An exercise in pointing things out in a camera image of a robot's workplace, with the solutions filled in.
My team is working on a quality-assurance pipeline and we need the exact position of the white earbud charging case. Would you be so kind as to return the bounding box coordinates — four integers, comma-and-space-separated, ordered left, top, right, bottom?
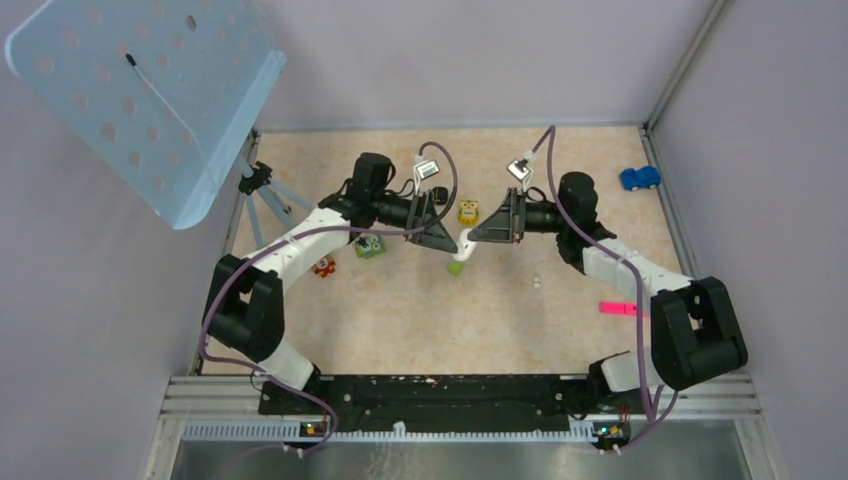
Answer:
452, 228, 478, 263

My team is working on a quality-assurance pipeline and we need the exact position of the red owl block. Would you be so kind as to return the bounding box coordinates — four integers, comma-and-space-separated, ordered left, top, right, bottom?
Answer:
313, 255, 336, 278

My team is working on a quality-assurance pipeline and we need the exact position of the light blue tripod stand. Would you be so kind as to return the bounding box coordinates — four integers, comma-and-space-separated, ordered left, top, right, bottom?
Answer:
234, 128, 316, 249

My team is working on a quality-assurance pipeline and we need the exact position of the pink plastic clip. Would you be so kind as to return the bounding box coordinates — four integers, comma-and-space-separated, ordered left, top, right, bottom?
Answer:
599, 301, 640, 317

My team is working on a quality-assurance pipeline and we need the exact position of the aluminium frame rail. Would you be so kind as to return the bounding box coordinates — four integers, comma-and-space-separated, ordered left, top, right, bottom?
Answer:
158, 374, 763, 444

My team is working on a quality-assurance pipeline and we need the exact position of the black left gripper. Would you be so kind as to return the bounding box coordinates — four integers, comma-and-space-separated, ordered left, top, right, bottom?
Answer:
371, 189, 457, 253

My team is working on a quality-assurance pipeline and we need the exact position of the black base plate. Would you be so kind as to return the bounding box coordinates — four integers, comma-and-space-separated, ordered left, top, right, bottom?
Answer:
258, 374, 654, 435

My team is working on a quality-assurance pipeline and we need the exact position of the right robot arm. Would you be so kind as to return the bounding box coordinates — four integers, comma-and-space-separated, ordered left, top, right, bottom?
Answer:
465, 172, 749, 412

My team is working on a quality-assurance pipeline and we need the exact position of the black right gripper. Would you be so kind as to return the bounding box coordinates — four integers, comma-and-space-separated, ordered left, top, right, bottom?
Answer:
469, 188, 571, 244

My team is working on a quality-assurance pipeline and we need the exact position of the yellow owl block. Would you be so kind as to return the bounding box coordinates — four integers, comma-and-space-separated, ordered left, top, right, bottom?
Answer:
457, 199, 480, 226

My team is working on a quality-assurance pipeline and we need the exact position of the green owl block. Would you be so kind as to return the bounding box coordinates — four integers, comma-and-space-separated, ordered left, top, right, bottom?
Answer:
353, 234, 386, 259

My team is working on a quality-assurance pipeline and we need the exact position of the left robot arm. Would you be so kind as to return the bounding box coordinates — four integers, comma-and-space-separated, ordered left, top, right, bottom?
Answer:
201, 152, 459, 414

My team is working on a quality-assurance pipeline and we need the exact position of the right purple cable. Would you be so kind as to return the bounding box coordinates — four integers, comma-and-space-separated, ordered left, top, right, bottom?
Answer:
527, 125, 680, 454

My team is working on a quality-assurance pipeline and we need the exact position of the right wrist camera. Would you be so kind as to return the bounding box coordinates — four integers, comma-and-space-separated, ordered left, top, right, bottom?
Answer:
507, 159, 534, 186

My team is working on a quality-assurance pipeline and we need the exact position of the black earbud charging case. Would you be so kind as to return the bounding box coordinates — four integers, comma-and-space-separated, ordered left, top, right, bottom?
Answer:
432, 187, 450, 206

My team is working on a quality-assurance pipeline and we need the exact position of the green wooden cube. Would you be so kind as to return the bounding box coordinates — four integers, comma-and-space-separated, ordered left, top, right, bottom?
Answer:
447, 260, 464, 277

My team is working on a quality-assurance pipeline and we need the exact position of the blue toy car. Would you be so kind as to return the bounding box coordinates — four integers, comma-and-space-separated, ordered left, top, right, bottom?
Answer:
619, 165, 662, 191

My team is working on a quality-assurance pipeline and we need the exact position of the light blue perforated tray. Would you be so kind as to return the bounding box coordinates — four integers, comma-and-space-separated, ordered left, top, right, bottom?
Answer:
4, 1, 286, 230

